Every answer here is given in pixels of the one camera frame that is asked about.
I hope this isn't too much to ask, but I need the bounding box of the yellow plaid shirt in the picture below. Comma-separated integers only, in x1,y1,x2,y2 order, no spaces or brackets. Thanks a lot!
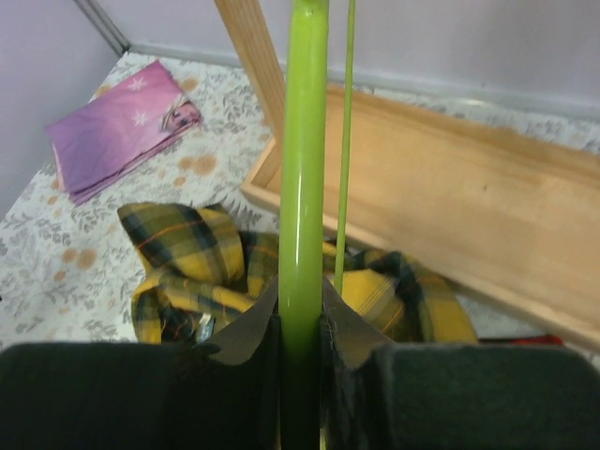
117,202,477,344

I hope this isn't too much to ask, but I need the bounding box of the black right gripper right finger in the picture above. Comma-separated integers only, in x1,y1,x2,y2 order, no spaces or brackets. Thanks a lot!
321,282,599,449

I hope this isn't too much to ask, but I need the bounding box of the red black plaid shirt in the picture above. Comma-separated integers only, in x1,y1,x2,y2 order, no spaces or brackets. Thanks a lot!
479,334,563,346

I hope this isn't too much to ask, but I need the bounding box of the wooden clothes rack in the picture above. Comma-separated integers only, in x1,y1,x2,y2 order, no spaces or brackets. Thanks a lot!
217,1,599,349

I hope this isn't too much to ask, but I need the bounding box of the purple folded cloth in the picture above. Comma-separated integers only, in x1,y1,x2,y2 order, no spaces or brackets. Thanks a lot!
45,61,203,204

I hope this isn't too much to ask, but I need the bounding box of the green clothes hanger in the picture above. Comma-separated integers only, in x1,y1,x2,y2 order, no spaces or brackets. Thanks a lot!
277,1,329,449

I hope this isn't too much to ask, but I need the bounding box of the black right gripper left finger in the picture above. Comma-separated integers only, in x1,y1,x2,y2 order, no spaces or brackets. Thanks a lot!
1,283,280,449

